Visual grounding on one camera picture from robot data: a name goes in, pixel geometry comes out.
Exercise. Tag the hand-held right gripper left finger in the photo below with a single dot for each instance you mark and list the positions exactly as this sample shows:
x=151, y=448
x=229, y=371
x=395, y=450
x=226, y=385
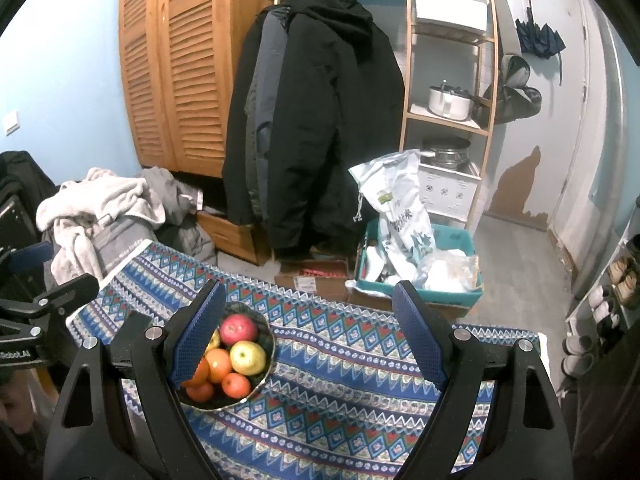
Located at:
x=197, y=340

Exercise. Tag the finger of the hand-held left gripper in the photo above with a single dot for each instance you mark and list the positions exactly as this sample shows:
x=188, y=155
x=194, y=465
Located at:
x=65, y=291
x=30, y=256

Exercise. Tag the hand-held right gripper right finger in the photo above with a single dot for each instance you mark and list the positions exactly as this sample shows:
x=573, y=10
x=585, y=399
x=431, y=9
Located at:
x=420, y=330

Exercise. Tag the small yellow fruit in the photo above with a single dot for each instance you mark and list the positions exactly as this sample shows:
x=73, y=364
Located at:
x=214, y=341

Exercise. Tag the red apple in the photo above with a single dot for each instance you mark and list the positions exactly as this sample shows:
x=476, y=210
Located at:
x=239, y=329

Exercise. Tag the yellow green apple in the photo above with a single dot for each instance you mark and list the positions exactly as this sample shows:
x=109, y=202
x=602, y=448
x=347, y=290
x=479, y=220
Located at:
x=247, y=357

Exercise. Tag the dark glass scalloped bowl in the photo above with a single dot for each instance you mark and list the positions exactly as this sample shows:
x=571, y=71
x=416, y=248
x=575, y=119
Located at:
x=265, y=347

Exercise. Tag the clear plastic bag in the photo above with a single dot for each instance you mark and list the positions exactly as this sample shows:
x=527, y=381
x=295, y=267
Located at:
x=450, y=270

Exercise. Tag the grey printed bag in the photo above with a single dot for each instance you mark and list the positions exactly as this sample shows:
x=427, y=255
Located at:
x=120, y=245

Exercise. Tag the black cloth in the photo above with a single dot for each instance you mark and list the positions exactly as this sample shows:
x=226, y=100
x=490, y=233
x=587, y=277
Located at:
x=22, y=180

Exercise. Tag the blue patterned tablecloth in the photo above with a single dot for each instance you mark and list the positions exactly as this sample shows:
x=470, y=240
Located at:
x=340, y=360

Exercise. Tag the pile of grey clothes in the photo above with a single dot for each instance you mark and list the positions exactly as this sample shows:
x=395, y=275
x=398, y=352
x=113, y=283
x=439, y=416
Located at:
x=95, y=200

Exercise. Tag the teal cardboard box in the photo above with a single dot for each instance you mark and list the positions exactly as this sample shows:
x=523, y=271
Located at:
x=450, y=237

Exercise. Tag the dark grey cloth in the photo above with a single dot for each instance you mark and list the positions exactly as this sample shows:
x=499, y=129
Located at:
x=187, y=242

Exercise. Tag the wooden drawer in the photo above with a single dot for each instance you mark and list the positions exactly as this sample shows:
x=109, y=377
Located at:
x=230, y=235

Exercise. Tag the red label cardboard box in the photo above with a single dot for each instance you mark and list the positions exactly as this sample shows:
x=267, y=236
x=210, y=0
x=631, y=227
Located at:
x=315, y=280

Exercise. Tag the white printed rice bag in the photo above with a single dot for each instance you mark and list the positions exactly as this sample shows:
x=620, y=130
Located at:
x=400, y=205

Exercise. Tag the white perforated basket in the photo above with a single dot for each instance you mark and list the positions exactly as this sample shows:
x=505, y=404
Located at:
x=447, y=192

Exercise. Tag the grey hoodie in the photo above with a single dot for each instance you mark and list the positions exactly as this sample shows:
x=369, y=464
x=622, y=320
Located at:
x=167, y=190

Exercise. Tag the shoe rack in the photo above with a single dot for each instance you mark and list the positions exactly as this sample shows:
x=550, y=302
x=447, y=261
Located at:
x=575, y=320

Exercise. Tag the steel pot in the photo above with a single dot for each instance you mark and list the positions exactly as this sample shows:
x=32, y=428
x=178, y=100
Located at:
x=445, y=152

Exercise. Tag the white cooking pot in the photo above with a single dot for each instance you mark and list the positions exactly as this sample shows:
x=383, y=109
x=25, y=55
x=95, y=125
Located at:
x=447, y=102

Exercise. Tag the black hooded coat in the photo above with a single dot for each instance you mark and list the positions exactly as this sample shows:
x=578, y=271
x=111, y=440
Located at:
x=325, y=110

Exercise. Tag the wooden louvered wardrobe door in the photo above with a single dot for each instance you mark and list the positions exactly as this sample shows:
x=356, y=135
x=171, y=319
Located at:
x=185, y=70

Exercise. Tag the dark hanging bag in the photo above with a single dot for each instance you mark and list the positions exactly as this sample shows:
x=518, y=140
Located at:
x=515, y=105

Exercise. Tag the wooden shelf rack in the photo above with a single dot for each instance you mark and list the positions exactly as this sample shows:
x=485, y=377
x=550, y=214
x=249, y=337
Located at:
x=407, y=85

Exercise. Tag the white door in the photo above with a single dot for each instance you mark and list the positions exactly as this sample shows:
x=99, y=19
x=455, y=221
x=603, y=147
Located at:
x=580, y=135

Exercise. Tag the grey jacket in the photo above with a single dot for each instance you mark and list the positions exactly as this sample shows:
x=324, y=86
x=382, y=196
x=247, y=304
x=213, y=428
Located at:
x=261, y=90

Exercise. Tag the grey hanging cap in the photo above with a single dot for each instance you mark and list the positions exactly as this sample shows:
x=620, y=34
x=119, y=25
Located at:
x=515, y=72

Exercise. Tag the dark folded umbrella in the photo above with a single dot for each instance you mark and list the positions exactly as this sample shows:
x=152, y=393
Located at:
x=540, y=37

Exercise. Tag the white storage box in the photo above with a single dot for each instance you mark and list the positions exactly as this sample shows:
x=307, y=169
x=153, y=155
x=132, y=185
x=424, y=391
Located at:
x=450, y=7

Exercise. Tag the white wall switch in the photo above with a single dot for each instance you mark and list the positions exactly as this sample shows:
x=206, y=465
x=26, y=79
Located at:
x=11, y=122

